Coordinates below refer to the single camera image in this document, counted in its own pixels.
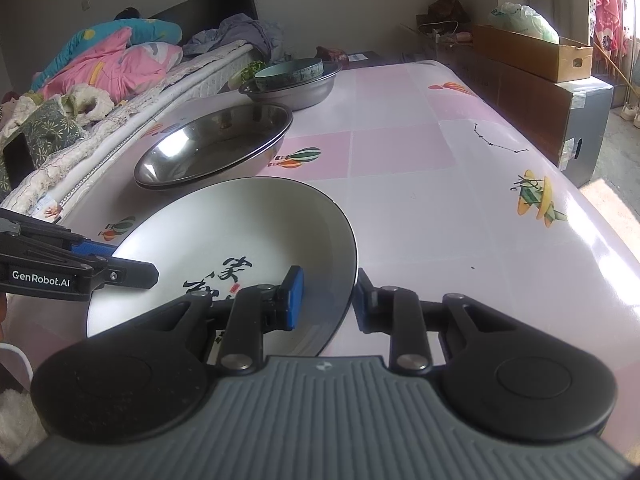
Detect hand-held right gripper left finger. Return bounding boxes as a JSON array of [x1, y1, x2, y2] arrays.
[[140, 266, 306, 375]]

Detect deep steel bowl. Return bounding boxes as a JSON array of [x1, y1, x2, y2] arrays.
[[238, 62, 344, 111]]

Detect grey blue clothes pile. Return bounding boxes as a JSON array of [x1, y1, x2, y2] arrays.
[[181, 14, 287, 63]]

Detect green leaf lettuce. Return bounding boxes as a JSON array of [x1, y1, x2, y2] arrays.
[[240, 60, 269, 84]]

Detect pink printed tablecloth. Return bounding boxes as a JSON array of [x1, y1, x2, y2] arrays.
[[47, 59, 640, 461]]

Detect teal ceramic bowl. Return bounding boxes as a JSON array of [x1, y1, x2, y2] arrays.
[[253, 57, 325, 92]]

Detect white quilted mattress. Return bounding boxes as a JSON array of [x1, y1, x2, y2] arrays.
[[0, 42, 266, 221]]

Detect shallow steel plate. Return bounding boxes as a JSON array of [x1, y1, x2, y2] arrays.
[[135, 127, 292, 192], [133, 103, 295, 185]]

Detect brown paper bag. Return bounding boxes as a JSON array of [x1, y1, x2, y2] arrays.
[[426, 0, 472, 27]]

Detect pink hanging clothes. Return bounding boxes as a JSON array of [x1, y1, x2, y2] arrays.
[[587, 0, 635, 57]]

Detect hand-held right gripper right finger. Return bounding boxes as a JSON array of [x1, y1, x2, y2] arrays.
[[352, 268, 508, 375]]

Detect black bed headboard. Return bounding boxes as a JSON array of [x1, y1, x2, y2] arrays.
[[149, 0, 260, 33]]

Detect white plate with black calligraphy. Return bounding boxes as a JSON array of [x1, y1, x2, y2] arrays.
[[86, 176, 360, 361]]

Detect large brown cardboard box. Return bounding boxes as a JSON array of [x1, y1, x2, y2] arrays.
[[434, 46, 615, 188]]

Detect pink and blue quilt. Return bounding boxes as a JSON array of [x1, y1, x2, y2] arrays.
[[31, 16, 184, 105]]

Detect white fluffy rug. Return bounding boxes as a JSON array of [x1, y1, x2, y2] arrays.
[[0, 389, 47, 463]]

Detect green white plastic bag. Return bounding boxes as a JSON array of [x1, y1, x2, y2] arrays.
[[487, 2, 561, 45]]

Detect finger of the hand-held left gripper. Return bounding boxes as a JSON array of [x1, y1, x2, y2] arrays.
[[60, 254, 160, 292], [0, 208, 119, 262]]

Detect dark printed flat box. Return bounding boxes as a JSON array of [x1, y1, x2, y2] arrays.
[[345, 50, 383, 69]]

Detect green patterned cloth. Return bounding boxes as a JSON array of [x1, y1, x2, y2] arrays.
[[0, 96, 85, 201]]

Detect brown cardboard tray box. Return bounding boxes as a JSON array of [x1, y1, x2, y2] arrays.
[[471, 23, 594, 84]]

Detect open cardboard box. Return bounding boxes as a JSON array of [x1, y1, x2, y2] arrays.
[[399, 19, 476, 58]]

